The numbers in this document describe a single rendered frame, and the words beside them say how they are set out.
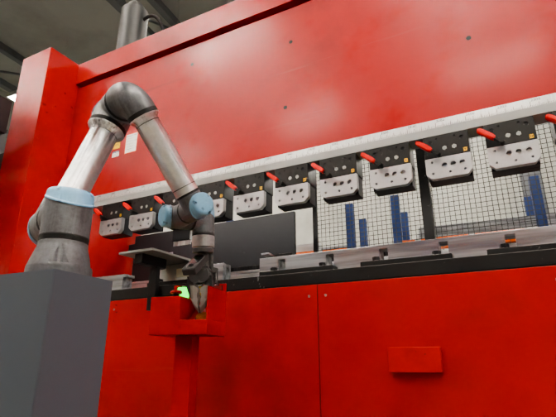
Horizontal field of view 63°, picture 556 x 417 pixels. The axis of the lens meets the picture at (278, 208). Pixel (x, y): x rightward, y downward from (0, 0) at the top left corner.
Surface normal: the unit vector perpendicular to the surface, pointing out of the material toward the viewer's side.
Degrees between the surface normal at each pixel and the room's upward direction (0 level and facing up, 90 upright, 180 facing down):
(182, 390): 90
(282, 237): 90
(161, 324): 90
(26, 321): 90
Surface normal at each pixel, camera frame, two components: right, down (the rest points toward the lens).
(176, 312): -0.25, -0.31
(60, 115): 0.89, -0.14
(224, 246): -0.46, -0.28
